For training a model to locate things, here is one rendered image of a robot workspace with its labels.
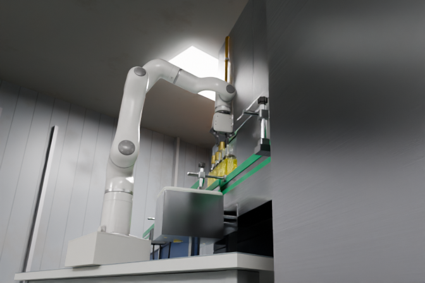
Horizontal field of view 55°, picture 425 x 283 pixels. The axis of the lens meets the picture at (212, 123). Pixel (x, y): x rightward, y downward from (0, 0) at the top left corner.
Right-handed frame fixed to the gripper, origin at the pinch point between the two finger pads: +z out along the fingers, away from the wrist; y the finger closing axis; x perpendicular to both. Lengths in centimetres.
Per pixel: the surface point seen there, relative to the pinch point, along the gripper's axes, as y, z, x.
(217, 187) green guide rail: 5.8, 26.8, 13.1
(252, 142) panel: -12.0, 1.9, 10.4
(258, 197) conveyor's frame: 6, 41, 58
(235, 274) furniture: 20, 67, 77
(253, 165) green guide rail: 4, 27, 49
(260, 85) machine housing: -14.9, -27.8, 14.0
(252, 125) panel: -12.0, -6.8, 10.7
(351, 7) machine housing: 22, 29, 135
